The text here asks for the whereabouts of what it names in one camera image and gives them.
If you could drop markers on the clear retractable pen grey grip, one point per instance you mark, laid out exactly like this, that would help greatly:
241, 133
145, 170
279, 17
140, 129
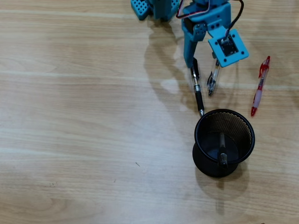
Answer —
211, 84

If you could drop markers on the blue perforated robot base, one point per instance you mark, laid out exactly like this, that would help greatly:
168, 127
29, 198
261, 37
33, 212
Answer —
140, 9

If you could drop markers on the black retractable gel pen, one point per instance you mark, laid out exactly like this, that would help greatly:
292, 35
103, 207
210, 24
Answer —
199, 98

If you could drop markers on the dark grey pen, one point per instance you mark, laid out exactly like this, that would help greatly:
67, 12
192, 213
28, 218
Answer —
222, 158

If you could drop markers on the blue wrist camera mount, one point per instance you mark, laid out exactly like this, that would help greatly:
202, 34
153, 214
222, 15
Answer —
240, 53

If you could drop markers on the black mesh pen holder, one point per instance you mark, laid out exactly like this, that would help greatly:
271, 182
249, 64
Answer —
210, 171

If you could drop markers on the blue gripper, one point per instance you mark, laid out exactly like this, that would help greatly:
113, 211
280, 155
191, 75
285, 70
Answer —
192, 47

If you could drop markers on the red retractable pen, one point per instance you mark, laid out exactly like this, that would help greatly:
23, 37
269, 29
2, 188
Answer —
258, 95

